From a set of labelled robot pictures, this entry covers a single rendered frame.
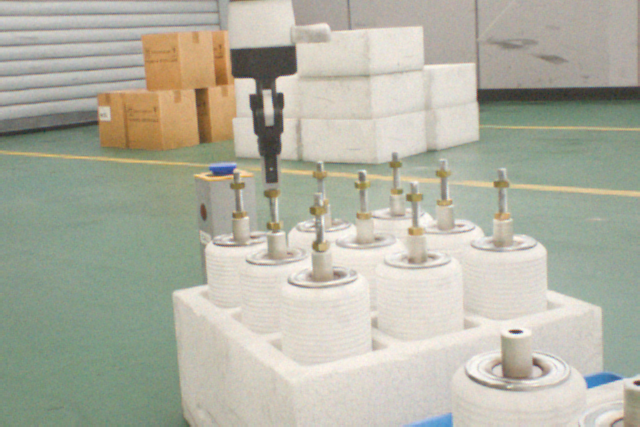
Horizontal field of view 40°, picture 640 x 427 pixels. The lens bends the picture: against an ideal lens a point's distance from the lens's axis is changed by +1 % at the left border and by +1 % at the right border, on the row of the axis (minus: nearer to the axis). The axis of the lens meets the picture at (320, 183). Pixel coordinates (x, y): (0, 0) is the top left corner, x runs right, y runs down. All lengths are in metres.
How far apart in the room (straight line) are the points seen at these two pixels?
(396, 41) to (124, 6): 3.64
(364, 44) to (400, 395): 2.71
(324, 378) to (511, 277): 0.26
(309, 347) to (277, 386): 0.05
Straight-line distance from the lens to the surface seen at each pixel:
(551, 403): 0.64
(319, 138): 3.72
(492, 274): 1.02
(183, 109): 4.70
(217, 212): 1.27
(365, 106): 3.57
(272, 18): 0.97
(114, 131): 4.98
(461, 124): 4.08
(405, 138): 3.73
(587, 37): 6.30
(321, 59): 3.68
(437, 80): 3.92
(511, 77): 6.56
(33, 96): 6.50
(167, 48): 4.76
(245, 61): 0.98
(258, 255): 1.04
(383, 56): 3.60
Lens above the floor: 0.50
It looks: 9 degrees down
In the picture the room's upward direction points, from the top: 4 degrees counter-clockwise
